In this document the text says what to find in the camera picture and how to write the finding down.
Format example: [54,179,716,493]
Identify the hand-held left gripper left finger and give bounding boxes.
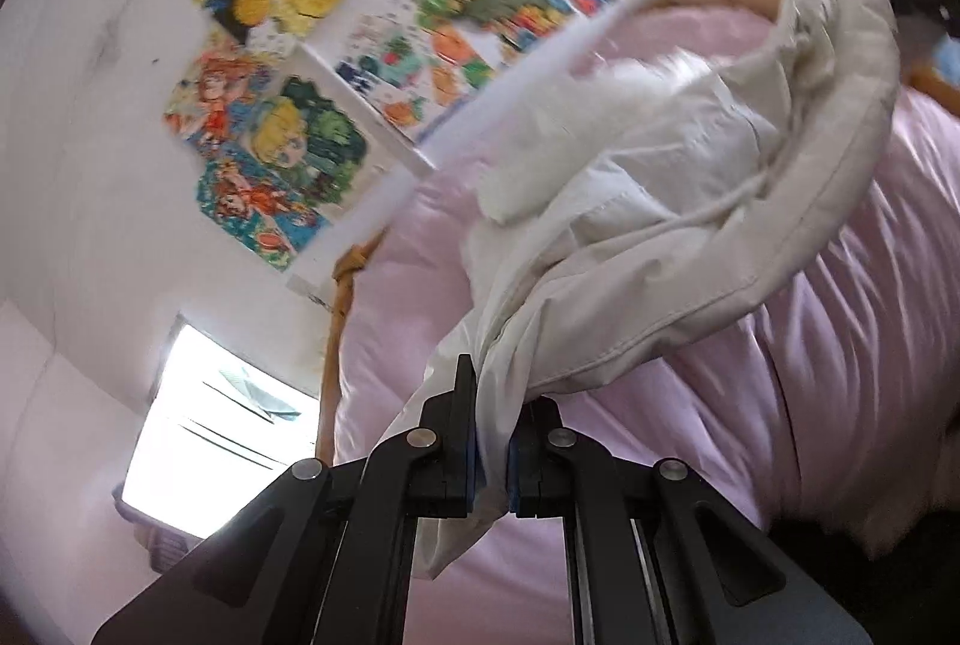
[90,354,482,645]

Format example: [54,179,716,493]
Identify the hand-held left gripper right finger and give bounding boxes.
[507,399,875,645]

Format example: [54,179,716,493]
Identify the bright window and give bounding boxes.
[120,313,321,539]

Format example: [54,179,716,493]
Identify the pink duvet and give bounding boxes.
[334,0,960,645]

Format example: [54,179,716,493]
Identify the group of colourful paper drawings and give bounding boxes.
[161,0,713,275]

